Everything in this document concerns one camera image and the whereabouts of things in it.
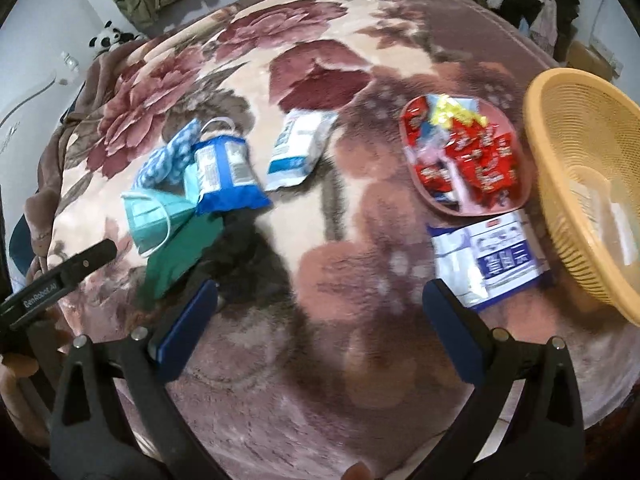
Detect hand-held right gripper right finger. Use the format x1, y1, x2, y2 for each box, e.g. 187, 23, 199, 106
421, 279, 586, 480

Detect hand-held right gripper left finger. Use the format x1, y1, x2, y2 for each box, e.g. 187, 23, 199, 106
49, 279, 236, 480

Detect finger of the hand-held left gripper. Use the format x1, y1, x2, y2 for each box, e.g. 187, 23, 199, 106
0, 238, 119, 334

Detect person's left hand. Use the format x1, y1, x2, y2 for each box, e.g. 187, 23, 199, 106
0, 352, 42, 378

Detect green paper sheet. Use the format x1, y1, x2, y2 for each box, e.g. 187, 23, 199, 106
145, 212, 225, 301

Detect blue white wet wipes pack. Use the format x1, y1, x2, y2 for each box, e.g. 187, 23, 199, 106
427, 209, 553, 311

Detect green face mask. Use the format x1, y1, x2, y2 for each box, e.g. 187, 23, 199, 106
121, 187, 196, 258

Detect pink plate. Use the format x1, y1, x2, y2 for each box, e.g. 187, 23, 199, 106
400, 95, 532, 218

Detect blue polka-dot cloth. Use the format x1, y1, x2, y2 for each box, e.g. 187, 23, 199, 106
134, 119, 203, 191

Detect floral plush blanket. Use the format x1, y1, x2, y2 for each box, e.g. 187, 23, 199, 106
25, 0, 640, 461

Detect blue snack bag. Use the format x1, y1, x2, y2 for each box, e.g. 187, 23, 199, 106
182, 132, 273, 217

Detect red snack packet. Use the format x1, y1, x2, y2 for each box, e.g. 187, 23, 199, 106
404, 100, 521, 208

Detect white blue tissue packet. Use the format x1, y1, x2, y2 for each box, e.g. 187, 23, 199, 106
264, 109, 340, 192

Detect yellow plastic basket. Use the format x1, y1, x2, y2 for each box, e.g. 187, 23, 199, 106
523, 67, 640, 326

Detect yellow candy wrappers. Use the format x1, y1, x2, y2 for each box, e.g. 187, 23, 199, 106
431, 95, 488, 128

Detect panda plush toy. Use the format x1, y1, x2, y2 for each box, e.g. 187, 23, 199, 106
89, 21, 146, 56

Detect cardboard box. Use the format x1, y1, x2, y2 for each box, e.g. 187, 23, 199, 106
569, 40, 621, 82

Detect pile of clothes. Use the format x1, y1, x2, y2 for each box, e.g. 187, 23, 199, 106
477, 0, 586, 61

